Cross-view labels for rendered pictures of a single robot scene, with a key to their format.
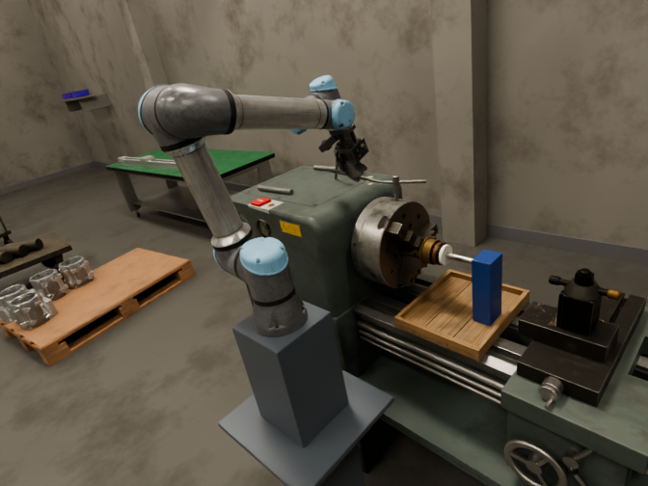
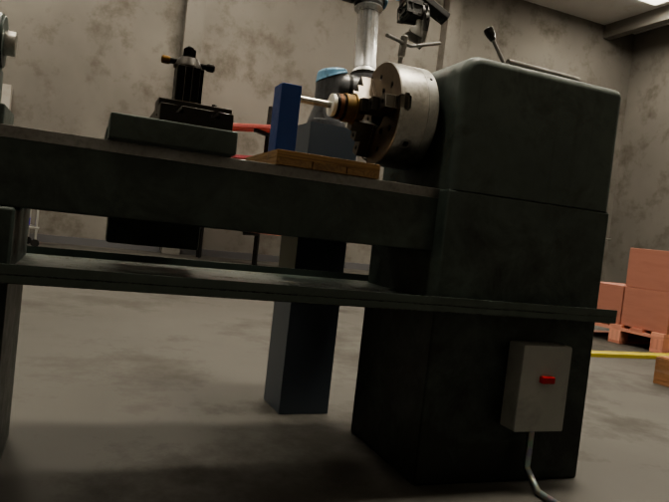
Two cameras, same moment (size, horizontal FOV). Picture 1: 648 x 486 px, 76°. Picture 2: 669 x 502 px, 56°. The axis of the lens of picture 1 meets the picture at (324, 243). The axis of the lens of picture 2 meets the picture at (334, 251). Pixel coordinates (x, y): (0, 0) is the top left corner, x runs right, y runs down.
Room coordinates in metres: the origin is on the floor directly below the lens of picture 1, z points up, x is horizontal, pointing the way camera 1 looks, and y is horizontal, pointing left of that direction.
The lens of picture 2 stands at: (1.84, -2.18, 0.71)
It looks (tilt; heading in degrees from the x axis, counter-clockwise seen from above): 2 degrees down; 109
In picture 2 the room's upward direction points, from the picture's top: 6 degrees clockwise
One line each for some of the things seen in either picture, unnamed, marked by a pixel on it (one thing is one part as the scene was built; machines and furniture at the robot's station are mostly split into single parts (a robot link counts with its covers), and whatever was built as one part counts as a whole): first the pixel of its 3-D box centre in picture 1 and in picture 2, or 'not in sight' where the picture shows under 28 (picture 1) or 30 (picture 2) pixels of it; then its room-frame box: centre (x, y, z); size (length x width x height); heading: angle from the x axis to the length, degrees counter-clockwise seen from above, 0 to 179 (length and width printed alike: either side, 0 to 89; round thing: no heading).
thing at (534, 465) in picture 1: (562, 453); (155, 201); (0.68, -0.50, 0.73); 0.27 x 0.12 x 0.27; 40
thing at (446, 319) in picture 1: (462, 309); (308, 167); (1.14, -0.42, 0.88); 0.36 x 0.30 x 0.04; 130
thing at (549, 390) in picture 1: (549, 392); not in sight; (0.69, -0.45, 0.95); 0.07 x 0.04 x 0.04; 130
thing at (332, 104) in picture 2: (461, 258); (314, 102); (1.14, -0.42, 1.08); 0.13 x 0.07 x 0.07; 40
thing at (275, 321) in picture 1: (277, 305); (327, 116); (0.97, 0.16, 1.15); 0.15 x 0.15 x 0.10
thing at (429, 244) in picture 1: (431, 251); (347, 108); (1.22, -0.35, 1.08); 0.09 x 0.09 x 0.09; 40
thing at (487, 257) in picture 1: (487, 287); (284, 125); (1.07, -0.47, 1.00); 0.08 x 0.06 x 0.23; 130
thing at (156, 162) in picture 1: (191, 184); not in sight; (5.21, 1.51, 0.46); 2.52 x 1.01 x 0.91; 43
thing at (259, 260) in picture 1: (265, 267); (332, 86); (0.97, 0.16, 1.27); 0.13 x 0.12 x 0.14; 36
